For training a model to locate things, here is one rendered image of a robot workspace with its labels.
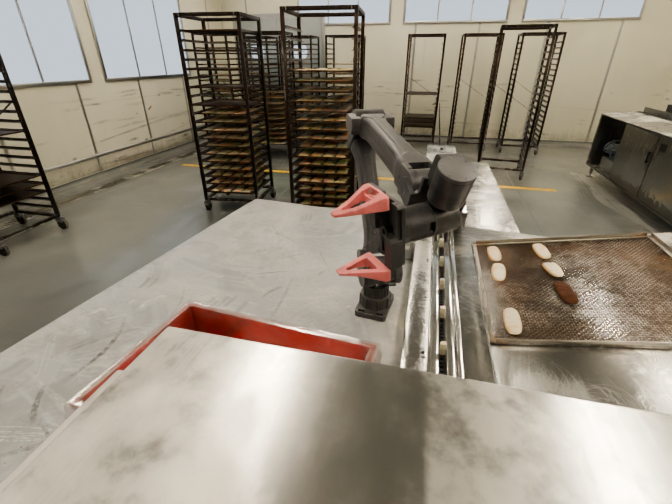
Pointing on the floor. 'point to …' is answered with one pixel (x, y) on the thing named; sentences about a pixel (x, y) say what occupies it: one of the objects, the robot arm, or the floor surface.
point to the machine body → (488, 203)
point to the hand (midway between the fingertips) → (340, 243)
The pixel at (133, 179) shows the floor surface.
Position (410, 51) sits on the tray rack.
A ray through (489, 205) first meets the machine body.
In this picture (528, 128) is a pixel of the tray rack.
